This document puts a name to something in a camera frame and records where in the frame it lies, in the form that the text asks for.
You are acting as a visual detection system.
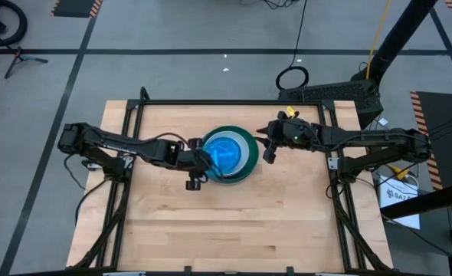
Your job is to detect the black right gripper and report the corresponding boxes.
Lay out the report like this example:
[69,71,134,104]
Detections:
[254,117,323,150]

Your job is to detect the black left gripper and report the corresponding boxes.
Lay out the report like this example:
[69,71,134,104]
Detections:
[179,137,219,180]

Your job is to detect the teal translucent small plate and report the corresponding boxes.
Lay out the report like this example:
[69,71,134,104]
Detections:
[202,136,243,176]

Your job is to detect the large dark green plastic plate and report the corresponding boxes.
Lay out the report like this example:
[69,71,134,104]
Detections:
[201,125,260,186]

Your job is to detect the light blue plastic plate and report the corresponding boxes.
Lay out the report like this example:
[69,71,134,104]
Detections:
[206,130,251,178]

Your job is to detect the white labelled box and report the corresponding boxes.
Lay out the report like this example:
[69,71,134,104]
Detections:
[378,174,421,230]

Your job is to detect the black slanted pole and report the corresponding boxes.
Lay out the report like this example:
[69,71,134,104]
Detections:
[350,0,440,84]

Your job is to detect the black metal beam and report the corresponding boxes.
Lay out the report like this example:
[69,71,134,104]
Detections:
[381,179,452,220]

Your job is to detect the black hazard-striped platform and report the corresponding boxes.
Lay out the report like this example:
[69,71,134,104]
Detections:
[409,90,452,191]

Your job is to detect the black tripod stand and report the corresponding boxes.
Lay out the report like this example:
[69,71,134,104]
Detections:
[3,45,49,81]

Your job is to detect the black metal table frame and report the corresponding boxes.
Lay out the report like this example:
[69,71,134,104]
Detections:
[67,86,395,276]

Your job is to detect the black coiled floor cable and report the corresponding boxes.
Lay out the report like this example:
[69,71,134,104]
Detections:
[274,0,310,91]

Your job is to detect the yellow hanging cable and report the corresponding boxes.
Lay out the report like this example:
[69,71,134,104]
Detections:
[365,0,391,81]

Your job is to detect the black cable bundle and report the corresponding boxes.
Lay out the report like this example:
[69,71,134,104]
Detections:
[239,0,300,11]

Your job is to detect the yellow plug cable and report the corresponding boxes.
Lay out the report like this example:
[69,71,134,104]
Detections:
[387,163,410,181]

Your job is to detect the black power cable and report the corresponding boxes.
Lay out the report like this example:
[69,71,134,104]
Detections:
[63,155,110,228]

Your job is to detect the black vacuum hose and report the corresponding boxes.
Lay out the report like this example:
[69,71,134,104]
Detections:
[0,0,28,48]

